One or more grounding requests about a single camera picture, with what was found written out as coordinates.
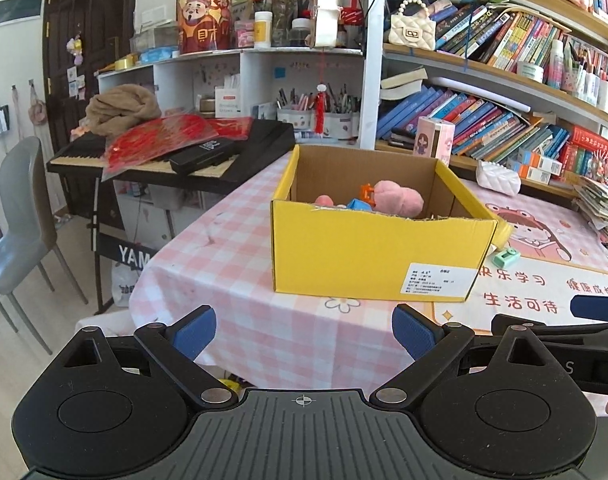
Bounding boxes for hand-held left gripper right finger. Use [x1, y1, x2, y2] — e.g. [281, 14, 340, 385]
[370, 304, 582, 407]

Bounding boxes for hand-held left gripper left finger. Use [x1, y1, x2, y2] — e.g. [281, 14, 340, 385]
[34, 304, 241, 407]

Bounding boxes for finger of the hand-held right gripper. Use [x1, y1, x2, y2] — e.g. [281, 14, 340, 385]
[491, 295, 608, 343]

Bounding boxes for yellow cardboard box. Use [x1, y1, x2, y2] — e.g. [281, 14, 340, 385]
[270, 144, 499, 303]

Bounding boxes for pink fluffy plush slipper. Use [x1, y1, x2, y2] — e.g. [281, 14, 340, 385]
[373, 179, 425, 218]

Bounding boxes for pink printed tablecloth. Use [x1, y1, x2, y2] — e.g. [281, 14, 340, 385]
[76, 157, 608, 376]

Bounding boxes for white plastic bag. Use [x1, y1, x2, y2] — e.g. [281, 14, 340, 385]
[111, 260, 145, 308]

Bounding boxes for stack of papers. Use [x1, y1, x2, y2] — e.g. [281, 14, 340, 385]
[574, 175, 608, 256]

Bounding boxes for acrylic figure stands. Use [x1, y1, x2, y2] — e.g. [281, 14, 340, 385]
[581, 152, 608, 181]

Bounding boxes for orange blue carton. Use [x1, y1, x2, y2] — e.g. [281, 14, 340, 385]
[516, 164, 552, 186]
[521, 147, 564, 173]

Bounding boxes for thick red dictionary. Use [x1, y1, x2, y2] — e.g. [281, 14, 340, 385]
[568, 127, 608, 171]

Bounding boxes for white quilted pouch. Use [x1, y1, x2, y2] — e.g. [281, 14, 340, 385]
[476, 160, 522, 196]

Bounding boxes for black case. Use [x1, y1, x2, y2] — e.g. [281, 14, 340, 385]
[170, 137, 237, 176]

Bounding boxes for pink humidifier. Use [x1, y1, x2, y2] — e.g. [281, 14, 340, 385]
[415, 116, 455, 167]

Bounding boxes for black digital piano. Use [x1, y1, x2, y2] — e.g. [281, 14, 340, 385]
[46, 120, 297, 313]

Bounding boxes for grey chair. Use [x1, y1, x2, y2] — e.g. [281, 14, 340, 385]
[0, 136, 90, 356]

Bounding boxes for row of leaning blue books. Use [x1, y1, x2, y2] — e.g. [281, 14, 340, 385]
[376, 85, 572, 161]

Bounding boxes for white pen cups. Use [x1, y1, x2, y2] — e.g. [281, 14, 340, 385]
[276, 87, 359, 141]

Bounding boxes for cups of marker pens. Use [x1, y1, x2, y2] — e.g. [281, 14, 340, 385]
[564, 42, 600, 106]

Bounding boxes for brown towel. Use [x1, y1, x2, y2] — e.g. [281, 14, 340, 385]
[85, 85, 162, 136]

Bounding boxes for red tassel ornament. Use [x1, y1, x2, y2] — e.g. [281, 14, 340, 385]
[311, 82, 329, 136]

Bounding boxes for white round tub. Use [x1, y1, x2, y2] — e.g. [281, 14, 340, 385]
[516, 60, 545, 83]

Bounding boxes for pastel striped bottle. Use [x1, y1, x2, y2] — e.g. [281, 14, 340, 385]
[548, 39, 567, 88]

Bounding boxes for lying beige books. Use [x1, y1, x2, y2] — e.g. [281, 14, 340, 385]
[379, 67, 429, 101]

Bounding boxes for white shelf unit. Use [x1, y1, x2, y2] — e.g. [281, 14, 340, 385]
[96, 47, 367, 141]

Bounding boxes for wooden bookshelf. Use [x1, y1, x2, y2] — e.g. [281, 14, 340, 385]
[364, 0, 608, 196]

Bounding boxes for pink hanging pouch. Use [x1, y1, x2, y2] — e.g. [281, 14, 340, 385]
[26, 80, 47, 126]

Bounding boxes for row of upright colourful books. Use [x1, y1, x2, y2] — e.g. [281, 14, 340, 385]
[434, 2, 564, 73]

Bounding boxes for white quilted handbag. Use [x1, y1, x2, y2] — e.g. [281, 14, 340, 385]
[390, 0, 437, 51]

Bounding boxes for wealth god paper container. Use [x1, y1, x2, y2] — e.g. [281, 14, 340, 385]
[176, 0, 233, 55]

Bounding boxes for white bottle yellow label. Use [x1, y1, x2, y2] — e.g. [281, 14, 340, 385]
[254, 11, 273, 49]

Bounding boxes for glass jar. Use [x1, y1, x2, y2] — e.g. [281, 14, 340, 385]
[290, 18, 312, 47]

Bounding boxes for dark wooden door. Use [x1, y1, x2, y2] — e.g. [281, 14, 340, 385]
[41, 0, 140, 211]

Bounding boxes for green wall frame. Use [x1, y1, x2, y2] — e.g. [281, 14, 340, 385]
[0, 0, 44, 27]

